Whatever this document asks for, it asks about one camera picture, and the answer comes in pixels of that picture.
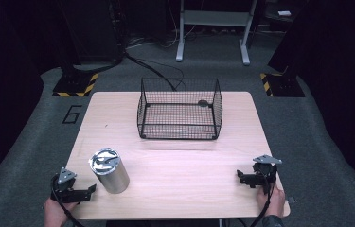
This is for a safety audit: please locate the wooden table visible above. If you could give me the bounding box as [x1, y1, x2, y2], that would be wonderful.
[64, 91, 292, 221]

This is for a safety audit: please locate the left hand-held gripper black cable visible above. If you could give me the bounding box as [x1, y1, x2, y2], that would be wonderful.
[50, 173, 86, 227]

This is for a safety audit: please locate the right hand-held gripper black cable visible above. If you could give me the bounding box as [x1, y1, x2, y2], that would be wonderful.
[249, 183, 276, 227]

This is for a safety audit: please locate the black floor cable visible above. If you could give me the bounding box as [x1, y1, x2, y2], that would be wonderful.
[123, 50, 186, 93]

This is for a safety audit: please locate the person's left hand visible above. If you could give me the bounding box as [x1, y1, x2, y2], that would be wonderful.
[43, 198, 79, 227]

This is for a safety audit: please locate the silver metal can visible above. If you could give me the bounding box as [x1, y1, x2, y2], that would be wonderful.
[88, 148, 131, 195]

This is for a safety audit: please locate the black wire mesh basket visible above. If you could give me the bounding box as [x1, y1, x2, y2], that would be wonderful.
[136, 77, 224, 141]

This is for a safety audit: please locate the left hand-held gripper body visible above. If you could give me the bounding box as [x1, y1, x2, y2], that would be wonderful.
[50, 166, 83, 203]

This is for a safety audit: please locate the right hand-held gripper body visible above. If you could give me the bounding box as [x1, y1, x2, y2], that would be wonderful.
[252, 154, 283, 195]

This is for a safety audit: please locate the person's right hand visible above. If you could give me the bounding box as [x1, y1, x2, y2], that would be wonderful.
[256, 185, 286, 219]

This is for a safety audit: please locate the grey metal stand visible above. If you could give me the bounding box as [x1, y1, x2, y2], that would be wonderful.
[175, 0, 258, 66]

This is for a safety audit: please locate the hand-held gripper black cable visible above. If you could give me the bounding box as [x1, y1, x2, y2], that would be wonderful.
[249, 183, 276, 227]
[50, 173, 86, 227]

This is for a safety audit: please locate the black stand yellow striped base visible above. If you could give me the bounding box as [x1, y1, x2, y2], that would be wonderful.
[52, 53, 99, 98]
[258, 64, 306, 98]

